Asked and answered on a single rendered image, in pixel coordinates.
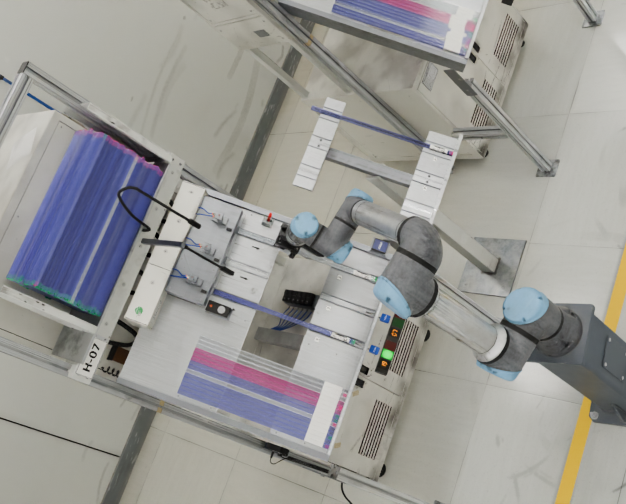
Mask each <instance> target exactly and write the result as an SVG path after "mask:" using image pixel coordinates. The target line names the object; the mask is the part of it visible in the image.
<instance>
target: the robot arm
mask: <svg viewBox="0 0 626 504"><path fill-rule="evenodd" d="M358 226H361V227H364V228H366V229H368V230H370V231H372V232H375V233H377V234H379V235H381V236H384V237H386V238H388V239H390V240H392V241H395V242H397V243H398V245H399V247H398V248H397V250H396V252H395V253H394V255H393V256H392V258H391V260H390V261H389V263H388V264H387V266H386V268H385V269H384V271H383V272H382V274H381V276H379V277H378V281H377V283H376V284H375V286H374V288H373V293H374V295H375V297H376V298H377V299H378V300H379V301H380V302H381V303H382V304H384V305H385V306H386V307H387V308H389V309H390V310H391V311H393V312H394V313H395V314H397V315H398V316H400V317H401V318H403V319H408V317H412V318H419V317H422V318H424V319H425V320H427V321H428V322H430V323H431V324H433V325H434V326H436V327H437V328H439V329H441V330H442V331H444V332H445V333H447V334H448V335H450V336H451V337H453V338H454V339H456V340H458V341H459V342H461V343H462V344H464V345H465V346H467V347H468V348H470V349H471V350H472V352H473V355H474V357H475V358H476V359H477V362H476V365H477V366H478V367H480V368H481V369H483V370H485V371H487V372H489V373H491V374H493V375H495V376H497V377H499V378H501V379H504V380H506V381H514V380H515V379H516V378H517V376H518V375H519V373H521V372H522V368H523V367H524V365H525V363H526V362H527V360H528V359H529V357H530V355H531V354H532V352H533V350H534V349H535V347H536V348H537V349H538V350H539V351H540V352H541V353H543V354H544V355H547V356H550V357H560V356H563V355H566V354H568V353H569V352H571V351H572V350H573V349H574V348H575V347H576V346H577V345H578V343H579V341H580V339H581V336H582V331H583V328H582V323H581V320H580V318H579V317H578V315H577V314H576V313H574V312H573V311H572V310H571V309H569V308H566V307H563V306H557V305H555V304H554V303H553V302H552V301H551V300H550V299H548V298H547V296H546V295H545V294H543V293H542V292H540V291H538V290H537V289H534V288H531V287H522V288H520V289H516V290H514V291H513V292H511V293H510V294H509V295H508V296H507V297H506V299H505V300H504V303H503V306H502V309H503V315H504V318H503V319H502V321H501V322H500V324H497V323H492V324H489V323H487V322H486V321H484V320H483V319H481V318H480V317H479V316H477V315H476V314H474V313H473V312H471V311H470V310H468V309H467V308H465V307H464V306H462V305H461V304H459V303H458V302H457V301H455V300H454V299H452V298H451V297H449V296H448V295H446V294H445V293H443V292H442V291H440V290H439V285H438V283H437V281H436V280H435V279H433V277H434V275H435V274H436V272H437V271H438V269H439V267H440V265H441V262H442V258H443V246H442V241H441V238H440V236H439V234H438V232H437V230H436V229H435V227H434V226H433V225H432V224H431V223H430V222H428V221H427V220H425V219H423V218H421V217H418V216H410V217H407V216H405V215H402V214H400V213H397V212H395V211H392V210H390V209H387V208H384V207H382V206H379V205H377V204H374V203H373V198H372V197H371V196H369V195H368V194H367V193H365V192H363V191H361V190H360V189H357V188H353V189H352V190H351V191H350V193H349V194H348V196H346V198H345V201H344V202H343V204H342V205H341V207H340V209H339V210H338V212H337V213H336V215H335V217H334V218H333V220H332V221H331V223H330V225H329V226H328V228H327V227H326V226H324V225H322V224H320V223H319V222H318V220H317V218H316V216H315V215H313V214H312V213H310V212H302V213H299V214H298V215H296V216H295V217H294V218H293V219H292V221H291V223H290V224H289V225H287V224H285V223H282V225H281V226H280V227H281V229H280V231H279V234H278V236H277V238H276V241H275V243H274V245H273V246H274V247H276V248H277V249H278V250H280V251H282V252H284V253H286V254H287V255H288V256H289V258H291V259H294V257H295V255H297V254H298V252H299V250H300V248H302V247H303V248H304V249H306V250H308V251H309V252H311V253H313V254H314V255H316V256H317V257H324V256H326V258H329V259H330V260H332V261H334V262H336V263H338V264H341V263H343V262H344V261H345V260H346V258H347V257H348V255H349V254H350V252H351V250H352V248H353V244H352V243H351V242H350V241H349V240H350V239H351V237H352V235H353V234H354V232H355V231H356V229H357V227H358ZM275 244H276V245H278V246H276V245H275Z"/></svg>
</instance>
